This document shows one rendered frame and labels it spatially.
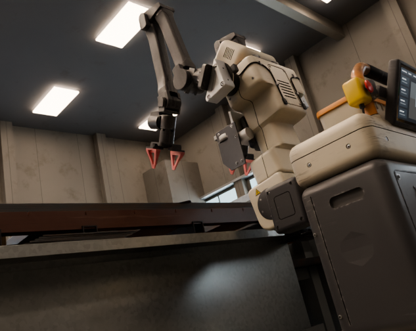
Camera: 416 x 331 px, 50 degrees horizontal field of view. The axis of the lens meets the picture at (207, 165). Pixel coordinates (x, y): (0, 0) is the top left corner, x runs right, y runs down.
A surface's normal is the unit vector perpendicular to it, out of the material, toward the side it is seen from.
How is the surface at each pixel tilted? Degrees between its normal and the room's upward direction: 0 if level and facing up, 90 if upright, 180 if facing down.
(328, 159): 90
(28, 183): 90
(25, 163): 90
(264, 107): 90
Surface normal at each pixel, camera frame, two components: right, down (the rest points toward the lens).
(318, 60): -0.72, -0.07
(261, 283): 0.63, -0.39
